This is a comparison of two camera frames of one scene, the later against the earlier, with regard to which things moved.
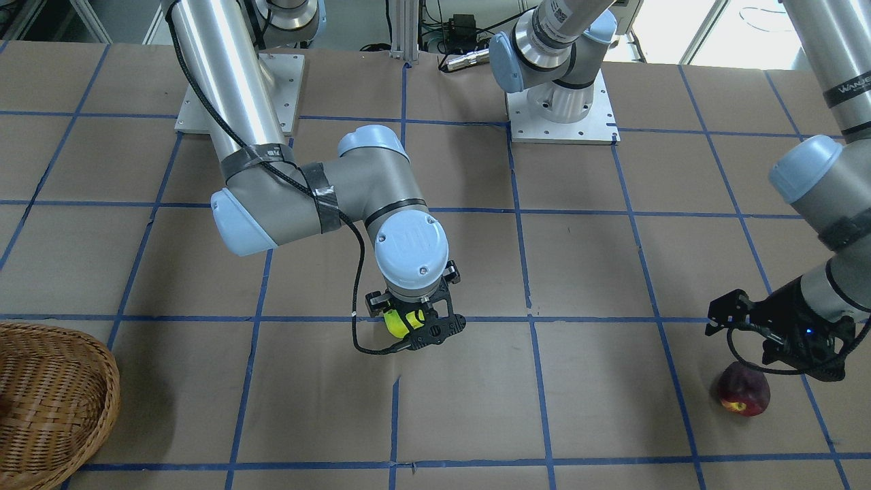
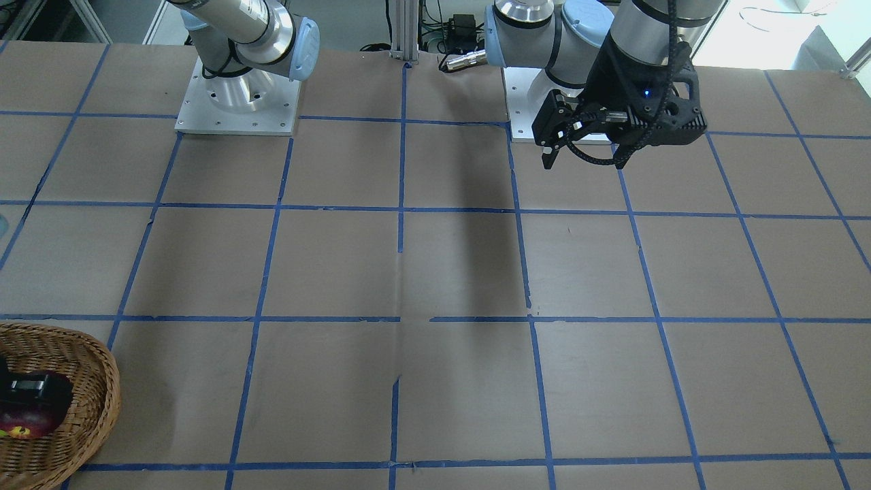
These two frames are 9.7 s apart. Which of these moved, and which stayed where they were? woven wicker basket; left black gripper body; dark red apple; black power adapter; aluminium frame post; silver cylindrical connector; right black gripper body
Moved: left black gripper body; dark red apple; right black gripper body
Stayed: woven wicker basket; black power adapter; aluminium frame post; silver cylindrical connector
